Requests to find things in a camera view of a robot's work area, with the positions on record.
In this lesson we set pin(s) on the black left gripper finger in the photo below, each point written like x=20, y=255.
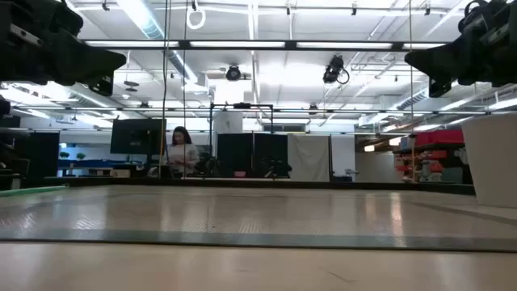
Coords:
x=97, y=56
x=93, y=74

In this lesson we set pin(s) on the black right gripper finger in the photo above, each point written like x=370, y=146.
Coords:
x=440, y=70
x=436, y=54

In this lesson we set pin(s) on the large red storage bin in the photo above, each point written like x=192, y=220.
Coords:
x=440, y=137

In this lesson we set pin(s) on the black monitor screen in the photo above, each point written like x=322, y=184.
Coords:
x=135, y=136

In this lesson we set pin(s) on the blue counter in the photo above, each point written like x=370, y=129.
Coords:
x=97, y=163

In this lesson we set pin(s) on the shelf rack with bins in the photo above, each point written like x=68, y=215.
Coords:
x=456, y=163

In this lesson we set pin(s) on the black cabinet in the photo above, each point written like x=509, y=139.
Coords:
x=42, y=159

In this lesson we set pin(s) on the large white box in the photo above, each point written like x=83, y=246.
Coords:
x=493, y=161

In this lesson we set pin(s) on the person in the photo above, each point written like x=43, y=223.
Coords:
x=182, y=155

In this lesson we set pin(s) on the thin green strip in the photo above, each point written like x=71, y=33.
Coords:
x=28, y=191

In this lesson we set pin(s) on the white LED light bar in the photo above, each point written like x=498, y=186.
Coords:
x=238, y=44

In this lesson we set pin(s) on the white hanging cloth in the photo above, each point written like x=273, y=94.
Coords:
x=309, y=157

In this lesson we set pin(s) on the black partition panel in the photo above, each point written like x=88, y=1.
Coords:
x=271, y=149
x=235, y=155

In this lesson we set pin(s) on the grey-bordered translucent mat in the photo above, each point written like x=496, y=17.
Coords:
x=258, y=241

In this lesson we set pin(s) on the silver ventilation duct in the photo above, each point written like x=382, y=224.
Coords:
x=151, y=28

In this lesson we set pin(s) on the black round ceiling camera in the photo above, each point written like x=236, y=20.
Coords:
x=233, y=73

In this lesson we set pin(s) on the black background rig frame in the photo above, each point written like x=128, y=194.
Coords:
x=242, y=106

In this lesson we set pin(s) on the black aluminium extrusion frame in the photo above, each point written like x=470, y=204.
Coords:
x=242, y=184

